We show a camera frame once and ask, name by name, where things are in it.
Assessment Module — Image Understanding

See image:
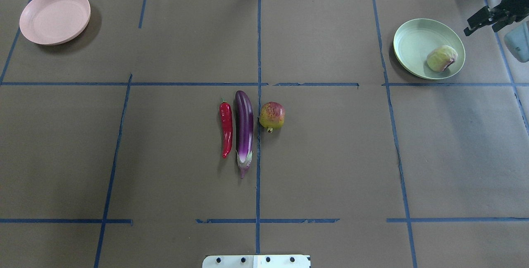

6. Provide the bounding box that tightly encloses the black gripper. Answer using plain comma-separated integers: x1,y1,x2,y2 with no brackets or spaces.
498,0,529,31

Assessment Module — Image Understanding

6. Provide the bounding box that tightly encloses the green pink peach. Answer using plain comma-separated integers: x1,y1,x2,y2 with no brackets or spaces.
426,45,459,72

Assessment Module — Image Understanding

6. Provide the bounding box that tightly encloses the red chili pepper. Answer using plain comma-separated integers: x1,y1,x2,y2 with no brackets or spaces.
219,99,233,159

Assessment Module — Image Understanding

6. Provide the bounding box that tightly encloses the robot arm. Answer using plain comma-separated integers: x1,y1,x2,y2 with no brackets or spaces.
498,0,529,63

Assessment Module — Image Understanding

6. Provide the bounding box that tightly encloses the green plate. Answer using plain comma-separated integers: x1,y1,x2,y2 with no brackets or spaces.
393,19,466,80

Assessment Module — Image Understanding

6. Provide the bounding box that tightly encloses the red yellow pomegranate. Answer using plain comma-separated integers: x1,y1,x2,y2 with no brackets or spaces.
259,102,286,134

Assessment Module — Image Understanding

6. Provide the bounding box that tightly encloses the purple eggplant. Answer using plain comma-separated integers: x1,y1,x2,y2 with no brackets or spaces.
235,90,254,178

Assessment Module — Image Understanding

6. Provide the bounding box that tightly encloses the pink plate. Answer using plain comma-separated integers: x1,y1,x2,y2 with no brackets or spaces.
19,0,91,45

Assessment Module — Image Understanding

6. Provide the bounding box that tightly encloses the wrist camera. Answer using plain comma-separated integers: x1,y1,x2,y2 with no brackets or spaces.
464,5,503,36

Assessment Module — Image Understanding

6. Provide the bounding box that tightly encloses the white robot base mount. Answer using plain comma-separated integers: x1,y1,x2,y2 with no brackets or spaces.
202,254,312,268

